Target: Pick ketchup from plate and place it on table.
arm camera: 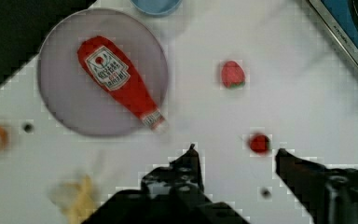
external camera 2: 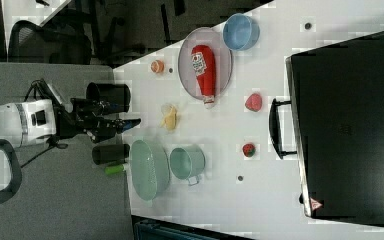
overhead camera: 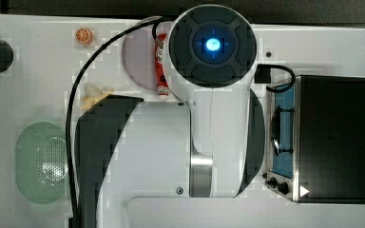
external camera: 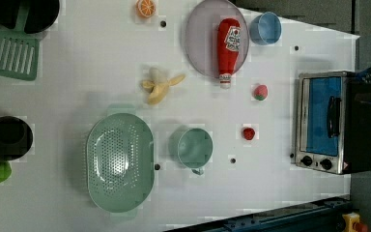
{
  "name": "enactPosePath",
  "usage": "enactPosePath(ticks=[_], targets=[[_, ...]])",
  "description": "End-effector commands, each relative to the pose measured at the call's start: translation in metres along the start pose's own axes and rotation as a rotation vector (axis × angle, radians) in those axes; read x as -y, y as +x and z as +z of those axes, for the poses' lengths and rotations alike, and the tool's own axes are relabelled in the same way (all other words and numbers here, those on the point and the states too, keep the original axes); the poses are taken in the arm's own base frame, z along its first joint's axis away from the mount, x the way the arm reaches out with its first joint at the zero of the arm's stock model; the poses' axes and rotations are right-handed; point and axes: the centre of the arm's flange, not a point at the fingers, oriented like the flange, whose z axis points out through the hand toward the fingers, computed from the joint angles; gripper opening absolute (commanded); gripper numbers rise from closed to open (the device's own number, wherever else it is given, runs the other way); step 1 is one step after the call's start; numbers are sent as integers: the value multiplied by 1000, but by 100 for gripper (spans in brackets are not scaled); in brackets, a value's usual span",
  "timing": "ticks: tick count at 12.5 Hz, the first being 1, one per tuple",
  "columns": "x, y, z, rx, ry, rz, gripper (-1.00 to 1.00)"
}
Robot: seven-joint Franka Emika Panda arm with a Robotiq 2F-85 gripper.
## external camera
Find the red plush ketchup bottle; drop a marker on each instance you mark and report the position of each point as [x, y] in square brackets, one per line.
[228, 44]

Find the grey round plate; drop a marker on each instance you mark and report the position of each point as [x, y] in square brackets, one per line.
[201, 35]

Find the plush peeled banana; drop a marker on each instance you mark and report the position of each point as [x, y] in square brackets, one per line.
[158, 85]

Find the red plush strawberry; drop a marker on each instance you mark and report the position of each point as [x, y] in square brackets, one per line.
[248, 133]

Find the green oval colander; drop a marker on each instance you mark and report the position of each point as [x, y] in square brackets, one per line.
[120, 160]

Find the pink plush peach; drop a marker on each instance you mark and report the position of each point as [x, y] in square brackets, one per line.
[261, 92]

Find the plush orange slice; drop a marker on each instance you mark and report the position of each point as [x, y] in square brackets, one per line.
[145, 8]

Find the silver toaster oven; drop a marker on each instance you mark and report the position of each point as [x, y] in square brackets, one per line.
[333, 131]

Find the black pan top left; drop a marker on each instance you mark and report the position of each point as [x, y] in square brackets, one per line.
[40, 14]

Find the black round pot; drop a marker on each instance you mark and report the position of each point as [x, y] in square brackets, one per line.
[16, 138]

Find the green slotted spatula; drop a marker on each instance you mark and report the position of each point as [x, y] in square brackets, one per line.
[19, 52]

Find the yellow red clamp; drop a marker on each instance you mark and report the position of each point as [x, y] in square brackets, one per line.
[353, 223]

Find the green mug with handle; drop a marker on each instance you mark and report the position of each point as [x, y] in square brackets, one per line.
[192, 148]

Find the blue metal rail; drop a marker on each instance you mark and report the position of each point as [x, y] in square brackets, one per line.
[317, 216]

